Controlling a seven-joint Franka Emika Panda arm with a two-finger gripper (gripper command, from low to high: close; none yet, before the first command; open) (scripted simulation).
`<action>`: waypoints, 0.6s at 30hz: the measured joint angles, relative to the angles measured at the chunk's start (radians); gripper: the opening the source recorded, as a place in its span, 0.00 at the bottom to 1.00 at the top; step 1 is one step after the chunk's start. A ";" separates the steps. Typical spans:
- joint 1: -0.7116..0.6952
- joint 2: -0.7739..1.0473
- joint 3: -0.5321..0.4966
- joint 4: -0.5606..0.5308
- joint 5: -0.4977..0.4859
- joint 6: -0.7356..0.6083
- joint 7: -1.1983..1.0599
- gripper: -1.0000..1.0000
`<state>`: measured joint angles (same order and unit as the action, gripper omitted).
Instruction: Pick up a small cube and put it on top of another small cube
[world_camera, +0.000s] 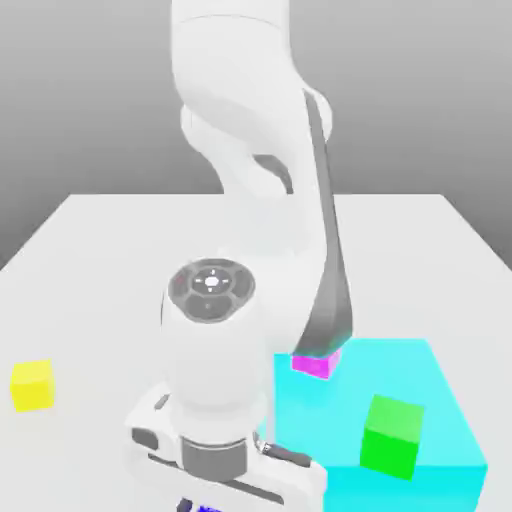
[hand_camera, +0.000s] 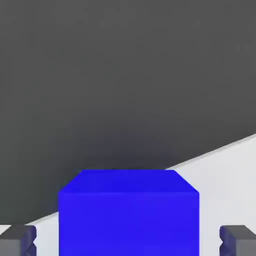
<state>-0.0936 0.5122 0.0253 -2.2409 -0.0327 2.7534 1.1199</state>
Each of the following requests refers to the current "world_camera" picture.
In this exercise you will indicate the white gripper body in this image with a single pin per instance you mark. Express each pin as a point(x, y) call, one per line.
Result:
point(240, 494)

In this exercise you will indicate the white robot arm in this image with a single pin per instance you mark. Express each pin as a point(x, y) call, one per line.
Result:
point(224, 360)

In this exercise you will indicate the small blue cube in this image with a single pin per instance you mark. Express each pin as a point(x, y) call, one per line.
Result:
point(208, 508)

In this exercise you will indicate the small magenta cube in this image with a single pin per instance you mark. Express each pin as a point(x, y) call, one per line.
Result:
point(314, 366)

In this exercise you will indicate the small green cube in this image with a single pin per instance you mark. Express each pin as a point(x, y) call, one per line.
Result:
point(390, 440)

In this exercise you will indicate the small yellow cube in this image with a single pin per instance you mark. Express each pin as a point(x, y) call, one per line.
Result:
point(32, 386)

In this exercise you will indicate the large cyan box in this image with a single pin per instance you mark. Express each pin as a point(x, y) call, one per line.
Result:
point(440, 380)

